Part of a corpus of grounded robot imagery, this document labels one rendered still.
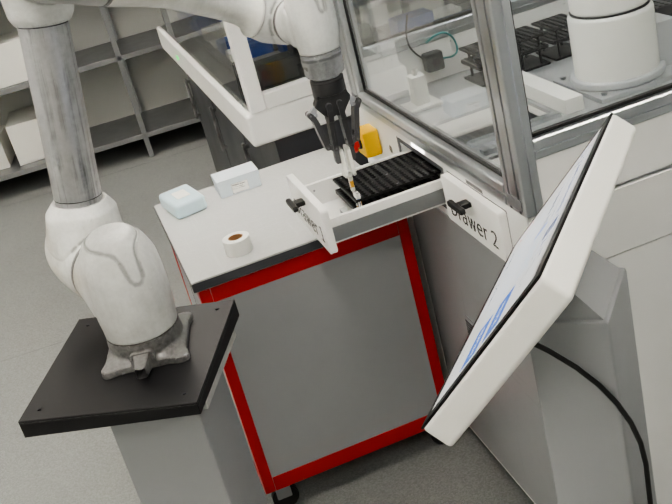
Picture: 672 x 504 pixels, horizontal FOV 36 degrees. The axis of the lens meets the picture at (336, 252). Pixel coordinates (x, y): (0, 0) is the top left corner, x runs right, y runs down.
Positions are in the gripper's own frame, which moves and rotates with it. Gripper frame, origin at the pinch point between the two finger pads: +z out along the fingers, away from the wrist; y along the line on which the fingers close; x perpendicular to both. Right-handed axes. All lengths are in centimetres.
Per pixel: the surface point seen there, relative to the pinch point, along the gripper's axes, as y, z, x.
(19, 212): 100, 100, -354
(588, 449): -1, 19, 99
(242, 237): 24.8, 18.8, -22.0
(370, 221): -0.3, 12.8, 7.7
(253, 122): 4, 10, -85
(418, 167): -17.4, 8.3, -2.6
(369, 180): -5.7, 8.4, -5.1
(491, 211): -17.2, 5.9, 37.8
